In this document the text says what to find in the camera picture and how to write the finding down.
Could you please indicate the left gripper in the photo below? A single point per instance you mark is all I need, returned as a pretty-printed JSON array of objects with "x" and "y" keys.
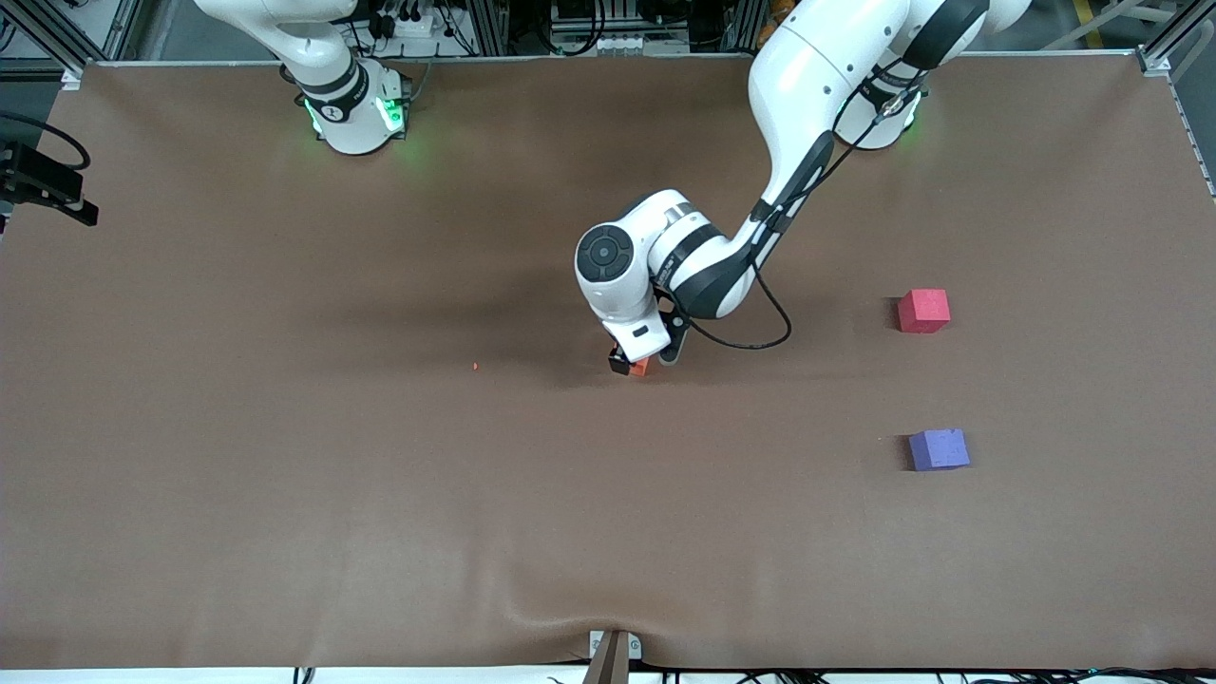
[{"x": 620, "y": 361}]

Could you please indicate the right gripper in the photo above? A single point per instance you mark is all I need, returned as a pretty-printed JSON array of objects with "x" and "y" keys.
[{"x": 36, "y": 178}]

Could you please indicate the orange foam block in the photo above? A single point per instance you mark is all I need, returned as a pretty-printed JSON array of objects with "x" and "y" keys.
[{"x": 642, "y": 369}]

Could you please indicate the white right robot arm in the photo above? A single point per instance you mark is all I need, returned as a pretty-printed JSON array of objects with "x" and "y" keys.
[{"x": 351, "y": 119}]

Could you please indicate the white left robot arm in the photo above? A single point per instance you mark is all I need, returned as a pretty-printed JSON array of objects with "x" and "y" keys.
[{"x": 817, "y": 76}]

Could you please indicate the brown table cloth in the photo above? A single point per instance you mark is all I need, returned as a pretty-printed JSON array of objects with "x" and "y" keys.
[{"x": 608, "y": 532}]

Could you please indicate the red foam block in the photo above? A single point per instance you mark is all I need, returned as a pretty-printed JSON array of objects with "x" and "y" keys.
[{"x": 923, "y": 311}]

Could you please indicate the purple foam block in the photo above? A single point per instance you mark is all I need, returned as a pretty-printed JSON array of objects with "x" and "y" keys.
[{"x": 939, "y": 449}]

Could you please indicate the white terminal block row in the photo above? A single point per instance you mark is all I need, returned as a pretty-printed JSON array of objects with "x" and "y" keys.
[{"x": 636, "y": 44}]

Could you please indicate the bag of orange items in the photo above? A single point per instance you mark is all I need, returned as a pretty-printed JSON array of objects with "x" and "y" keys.
[{"x": 781, "y": 9}]

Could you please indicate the white power strip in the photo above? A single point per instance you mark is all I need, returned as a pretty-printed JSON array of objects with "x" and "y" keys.
[{"x": 408, "y": 24}]

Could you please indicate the aluminium frame strut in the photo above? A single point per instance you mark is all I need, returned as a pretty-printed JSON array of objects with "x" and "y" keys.
[
  {"x": 52, "y": 43},
  {"x": 1164, "y": 47}
]

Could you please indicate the grey metal bracket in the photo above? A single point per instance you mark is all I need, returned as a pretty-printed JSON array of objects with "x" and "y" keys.
[{"x": 598, "y": 646}]

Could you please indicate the brown post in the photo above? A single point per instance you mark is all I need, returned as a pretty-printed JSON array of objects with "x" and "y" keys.
[{"x": 610, "y": 665}]

